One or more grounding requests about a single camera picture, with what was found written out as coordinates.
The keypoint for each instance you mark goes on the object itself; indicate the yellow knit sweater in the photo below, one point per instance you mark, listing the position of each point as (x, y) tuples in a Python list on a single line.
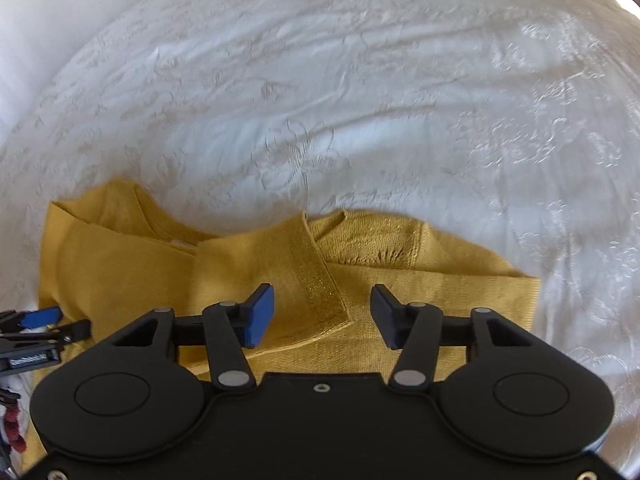
[(150, 270)]

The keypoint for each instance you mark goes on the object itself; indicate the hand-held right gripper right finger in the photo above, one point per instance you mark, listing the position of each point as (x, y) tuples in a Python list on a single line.
[(384, 318)]

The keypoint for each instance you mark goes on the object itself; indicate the white embroidered bedspread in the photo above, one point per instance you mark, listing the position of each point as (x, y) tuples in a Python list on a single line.
[(350, 110)]

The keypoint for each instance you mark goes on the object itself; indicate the red white patterned cloth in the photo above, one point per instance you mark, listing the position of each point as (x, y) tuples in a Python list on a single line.
[(12, 422)]

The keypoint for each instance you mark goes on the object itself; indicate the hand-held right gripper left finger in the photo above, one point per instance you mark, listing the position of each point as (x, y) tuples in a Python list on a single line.
[(260, 316)]

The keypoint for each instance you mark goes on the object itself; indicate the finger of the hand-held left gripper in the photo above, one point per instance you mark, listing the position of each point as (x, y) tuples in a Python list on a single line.
[(74, 331), (44, 316)]

